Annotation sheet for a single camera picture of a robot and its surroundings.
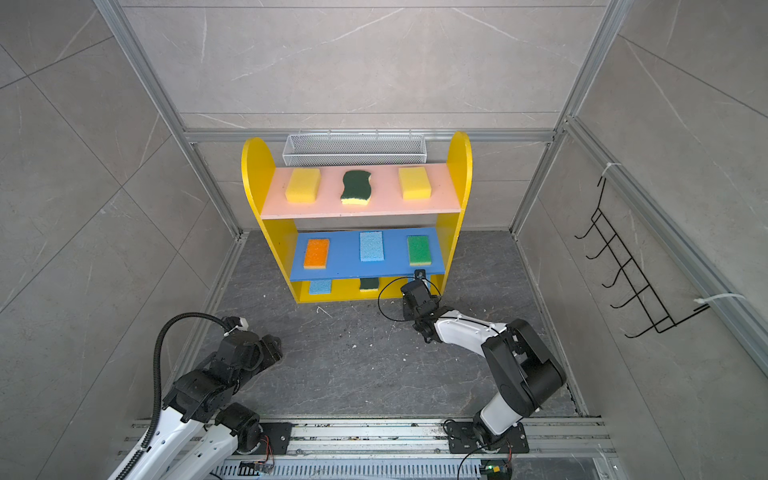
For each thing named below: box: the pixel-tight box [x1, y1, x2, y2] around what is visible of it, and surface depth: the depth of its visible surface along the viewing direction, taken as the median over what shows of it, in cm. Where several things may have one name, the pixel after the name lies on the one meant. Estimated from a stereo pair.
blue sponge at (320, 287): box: [310, 280, 331, 295], surface depth 103 cm
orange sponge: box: [304, 239, 329, 269], surface depth 95 cm
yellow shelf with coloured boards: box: [241, 131, 473, 303], surface depth 79 cm
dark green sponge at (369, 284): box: [360, 277, 379, 291], surface depth 102 cm
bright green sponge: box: [408, 235, 432, 266], surface depth 95 cm
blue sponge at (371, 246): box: [360, 231, 385, 261], surface depth 97 cm
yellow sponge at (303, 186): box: [285, 168, 321, 204], surface depth 73 cm
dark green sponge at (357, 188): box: [340, 170, 372, 205], surface depth 73 cm
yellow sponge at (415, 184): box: [399, 167, 432, 201], surface depth 75 cm
